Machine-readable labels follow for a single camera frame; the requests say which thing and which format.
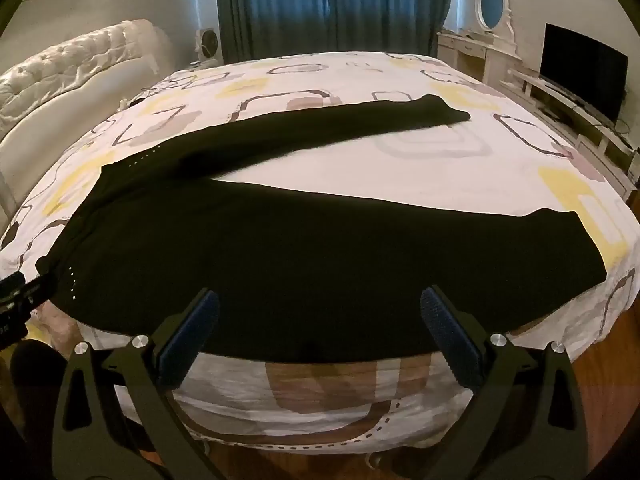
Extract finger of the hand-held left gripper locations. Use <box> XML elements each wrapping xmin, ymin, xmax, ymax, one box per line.
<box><xmin>22</xmin><ymin>276</ymin><xmax>55</xmax><ymax>307</ymax></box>

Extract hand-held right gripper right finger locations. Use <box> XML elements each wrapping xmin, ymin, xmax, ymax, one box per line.
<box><xmin>420</xmin><ymin>285</ymin><xmax>588</xmax><ymax>480</ymax></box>

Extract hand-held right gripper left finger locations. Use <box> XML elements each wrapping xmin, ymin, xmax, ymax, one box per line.
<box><xmin>52</xmin><ymin>287</ymin><xmax>221</xmax><ymax>480</ymax></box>

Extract black pants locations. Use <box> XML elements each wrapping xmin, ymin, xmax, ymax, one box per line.
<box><xmin>35</xmin><ymin>94</ymin><xmax>608</xmax><ymax>365</ymax></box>

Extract person's dark trouser leg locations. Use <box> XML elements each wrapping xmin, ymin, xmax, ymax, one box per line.
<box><xmin>0</xmin><ymin>339</ymin><xmax>68</xmax><ymax>480</ymax></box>

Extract bed with patterned sheet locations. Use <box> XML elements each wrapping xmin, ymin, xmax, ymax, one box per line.
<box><xmin>0</xmin><ymin>50</ymin><xmax>638</xmax><ymax>456</ymax></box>

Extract white tufted headboard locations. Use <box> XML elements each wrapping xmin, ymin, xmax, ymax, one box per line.
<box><xmin>0</xmin><ymin>19</ymin><xmax>171</xmax><ymax>231</ymax></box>

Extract white television stand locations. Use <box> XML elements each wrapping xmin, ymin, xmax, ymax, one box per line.
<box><xmin>504</xmin><ymin>67</ymin><xmax>640</xmax><ymax>202</ymax></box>

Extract white dressing table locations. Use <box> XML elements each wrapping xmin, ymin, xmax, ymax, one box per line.
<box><xmin>436</xmin><ymin>29</ymin><xmax>522</xmax><ymax>87</ymax></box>

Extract black television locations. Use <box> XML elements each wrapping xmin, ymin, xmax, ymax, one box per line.
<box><xmin>538</xmin><ymin>23</ymin><xmax>629</xmax><ymax>124</ymax></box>

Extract white oval vanity mirror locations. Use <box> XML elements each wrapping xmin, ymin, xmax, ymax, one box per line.
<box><xmin>474</xmin><ymin>0</ymin><xmax>519</xmax><ymax>37</ymax></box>

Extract blue curtain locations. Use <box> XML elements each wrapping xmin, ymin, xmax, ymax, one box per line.
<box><xmin>215</xmin><ymin>0</ymin><xmax>457</xmax><ymax>66</ymax></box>

